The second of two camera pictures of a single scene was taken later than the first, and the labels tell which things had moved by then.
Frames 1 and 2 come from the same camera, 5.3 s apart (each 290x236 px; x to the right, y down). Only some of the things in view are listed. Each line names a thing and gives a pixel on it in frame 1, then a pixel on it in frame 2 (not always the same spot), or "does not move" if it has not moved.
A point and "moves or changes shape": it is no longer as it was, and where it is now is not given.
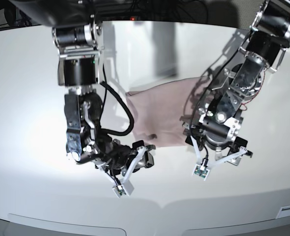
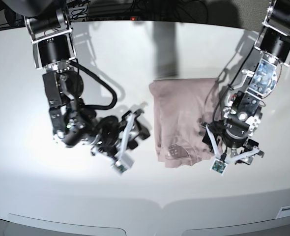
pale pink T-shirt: (157, 112) moves or changes shape
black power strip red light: (115, 18) does not move
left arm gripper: (118, 157) → (108, 135)
